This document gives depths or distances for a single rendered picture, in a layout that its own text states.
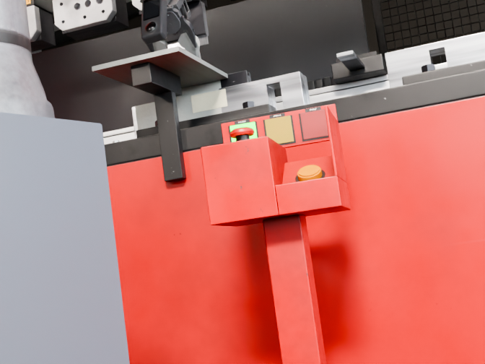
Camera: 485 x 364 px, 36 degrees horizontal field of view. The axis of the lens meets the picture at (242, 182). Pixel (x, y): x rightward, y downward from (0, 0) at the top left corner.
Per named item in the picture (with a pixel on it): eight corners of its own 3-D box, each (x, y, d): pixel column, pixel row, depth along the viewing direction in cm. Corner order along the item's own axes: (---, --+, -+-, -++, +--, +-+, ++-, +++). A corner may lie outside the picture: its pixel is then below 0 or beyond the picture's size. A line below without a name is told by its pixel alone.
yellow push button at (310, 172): (299, 190, 116) (296, 178, 115) (299, 178, 119) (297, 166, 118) (322, 186, 115) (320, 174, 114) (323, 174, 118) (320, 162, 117)
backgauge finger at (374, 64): (317, 66, 158) (315, 44, 158) (341, 88, 182) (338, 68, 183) (374, 55, 154) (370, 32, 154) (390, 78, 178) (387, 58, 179)
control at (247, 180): (210, 225, 112) (195, 108, 114) (235, 226, 127) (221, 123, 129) (341, 206, 107) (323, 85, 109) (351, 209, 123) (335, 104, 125)
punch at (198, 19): (165, 52, 165) (160, 11, 166) (169, 54, 167) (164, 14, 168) (206, 42, 162) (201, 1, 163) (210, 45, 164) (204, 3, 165)
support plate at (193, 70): (92, 71, 140) (91, 66, 140) (152, 94, 165) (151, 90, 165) (179, 50, 134) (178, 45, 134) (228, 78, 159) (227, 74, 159)
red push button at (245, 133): (229, 151, 117) (226, 128, 117) (235, 154, 121) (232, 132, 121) (253, 146, 116) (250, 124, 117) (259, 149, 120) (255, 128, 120)
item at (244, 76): (162, 102, 164) (161, 89, 164) (168, 104, 167) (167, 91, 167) (247, 84, 158) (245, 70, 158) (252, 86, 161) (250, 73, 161)
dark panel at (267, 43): (25, 193, 235) (11, 58, 239) (29, 193, 236) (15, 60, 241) (380, 128, 200) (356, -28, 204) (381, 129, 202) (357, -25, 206)
